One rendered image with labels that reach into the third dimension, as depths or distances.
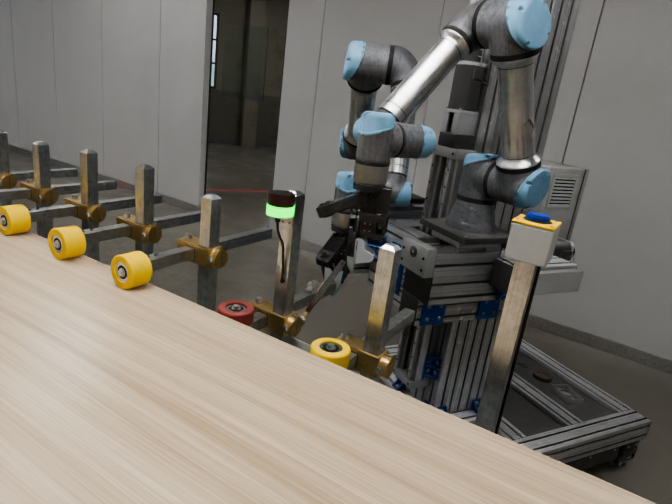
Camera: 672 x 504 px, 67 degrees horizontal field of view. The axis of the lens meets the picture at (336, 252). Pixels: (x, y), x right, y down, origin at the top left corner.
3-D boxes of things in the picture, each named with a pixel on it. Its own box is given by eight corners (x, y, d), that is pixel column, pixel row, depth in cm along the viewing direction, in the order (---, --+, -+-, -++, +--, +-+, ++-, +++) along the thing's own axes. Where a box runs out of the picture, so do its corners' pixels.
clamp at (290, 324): (258, 315, 129) (260, 297, 127) (301, 333, 122) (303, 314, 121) (244, 322, 124) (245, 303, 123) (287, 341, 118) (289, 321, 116)
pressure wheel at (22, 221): (20, 197, 140) (34, 218, 139) (13, 218, 144) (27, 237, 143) (-4, 200, 136) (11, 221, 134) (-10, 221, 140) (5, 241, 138)
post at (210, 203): (203, 358, 142) (211, 192, 128) (212, 363, 141) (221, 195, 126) (193, 363, 139) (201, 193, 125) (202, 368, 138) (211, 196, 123)
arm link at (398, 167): (427, 61, 160) (406, 211, 155) (392, 56, 161) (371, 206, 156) (433, 42, 149) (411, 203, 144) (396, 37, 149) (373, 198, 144)
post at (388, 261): (355, 434, 119) (387, 240, 104) (368, 440, 117) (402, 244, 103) (348, 441, 116) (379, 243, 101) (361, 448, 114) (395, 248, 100)
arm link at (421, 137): (409, 121, 122) (373, 118, 116) (442, 127, 113) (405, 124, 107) (404, 154, 124) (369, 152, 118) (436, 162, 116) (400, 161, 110)
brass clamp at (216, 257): (192, 252, 138) (193, 234, 136) (229, 266, 132) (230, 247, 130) (174, 257, 133) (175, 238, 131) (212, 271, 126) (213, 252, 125)
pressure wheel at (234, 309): (232, 339, 120) (235, 295, 117) (258, 351, 116) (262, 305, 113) (207, 351, 114) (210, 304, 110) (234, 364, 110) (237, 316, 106)
